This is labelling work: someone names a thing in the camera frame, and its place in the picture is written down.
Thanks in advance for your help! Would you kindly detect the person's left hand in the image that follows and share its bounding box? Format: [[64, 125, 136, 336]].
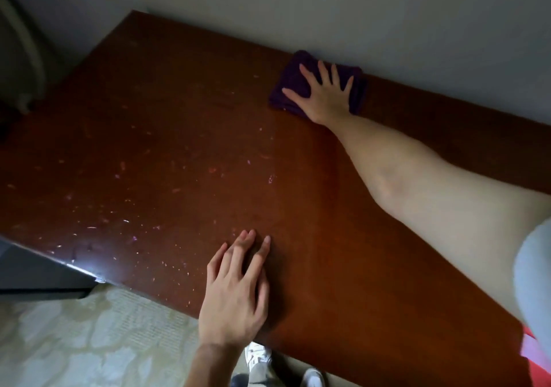
[[198, 229, 272, 349]]

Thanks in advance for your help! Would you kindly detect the person's right hand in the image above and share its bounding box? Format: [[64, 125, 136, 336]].
[[282, 60, 355, 126]]

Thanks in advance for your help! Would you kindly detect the dark purple cleaning cloth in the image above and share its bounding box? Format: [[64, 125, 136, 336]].
[[269, 50, 367, 119]]

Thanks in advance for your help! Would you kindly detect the person's left forearm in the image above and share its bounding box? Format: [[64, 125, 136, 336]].
[[184, 341, 255, 387]]

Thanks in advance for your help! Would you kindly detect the person's right forearm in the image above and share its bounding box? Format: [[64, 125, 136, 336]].
[[318, 113, 440, 224]]

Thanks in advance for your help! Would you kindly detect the white sneaker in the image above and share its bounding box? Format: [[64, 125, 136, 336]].
[[245, 341, 274, 374], [300, 368, 326, 387]]

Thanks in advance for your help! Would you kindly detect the dark grey cabinet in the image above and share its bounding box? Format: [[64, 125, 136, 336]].
[[0, 237, 100, 302]]

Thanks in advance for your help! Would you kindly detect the grey short sleeve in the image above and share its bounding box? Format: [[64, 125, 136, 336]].
[[513, 218, 551, 359]]

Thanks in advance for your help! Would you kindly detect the pink red garment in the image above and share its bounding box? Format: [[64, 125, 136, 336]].
[[519, 326, 551, 387]]

